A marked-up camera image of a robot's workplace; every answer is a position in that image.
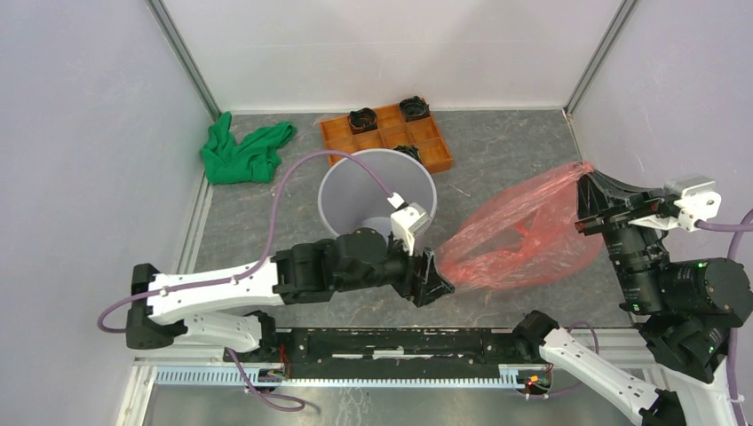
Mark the rolled black belt left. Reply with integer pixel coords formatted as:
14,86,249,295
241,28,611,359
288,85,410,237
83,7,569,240
347,107,378,135

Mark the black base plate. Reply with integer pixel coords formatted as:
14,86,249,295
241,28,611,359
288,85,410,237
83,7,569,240
223,326,548,381

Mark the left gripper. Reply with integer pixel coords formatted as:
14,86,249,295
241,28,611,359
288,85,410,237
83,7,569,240
335,228,455,306

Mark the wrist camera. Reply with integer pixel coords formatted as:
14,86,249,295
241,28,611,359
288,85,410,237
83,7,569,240
630,174,722,232
387,193,432,255

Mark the grey trash bin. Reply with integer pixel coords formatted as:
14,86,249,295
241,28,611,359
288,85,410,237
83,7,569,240
318,149,438,238

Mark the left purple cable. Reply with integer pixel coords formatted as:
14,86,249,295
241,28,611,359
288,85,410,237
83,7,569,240
97,149,401,335

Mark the green cloth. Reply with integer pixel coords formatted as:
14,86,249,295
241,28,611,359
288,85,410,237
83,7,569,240
200,112,297,185

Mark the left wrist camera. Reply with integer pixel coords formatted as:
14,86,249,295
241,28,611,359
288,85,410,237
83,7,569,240
387,193,432,255

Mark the orange compartment tray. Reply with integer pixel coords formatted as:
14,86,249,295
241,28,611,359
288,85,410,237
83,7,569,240
319,102,454,173

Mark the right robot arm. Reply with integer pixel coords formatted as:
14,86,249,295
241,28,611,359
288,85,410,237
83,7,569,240
512,170,752,425

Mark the rolled black belt right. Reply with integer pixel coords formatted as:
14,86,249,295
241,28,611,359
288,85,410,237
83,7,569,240
398,96,431,122

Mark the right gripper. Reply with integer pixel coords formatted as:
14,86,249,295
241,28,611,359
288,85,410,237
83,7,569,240
570,157,665,307

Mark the rolled black belt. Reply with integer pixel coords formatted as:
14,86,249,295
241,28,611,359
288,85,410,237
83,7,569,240
398,96,431,122
347,107,378,135

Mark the red plastic trash bag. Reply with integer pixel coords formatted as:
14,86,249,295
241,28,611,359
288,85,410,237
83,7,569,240
436,162,604,290

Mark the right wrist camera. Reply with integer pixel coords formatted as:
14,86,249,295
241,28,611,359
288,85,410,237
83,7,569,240
630,174,722,232

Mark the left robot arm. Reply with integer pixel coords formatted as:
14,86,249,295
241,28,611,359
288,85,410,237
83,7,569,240
125,228,455,362

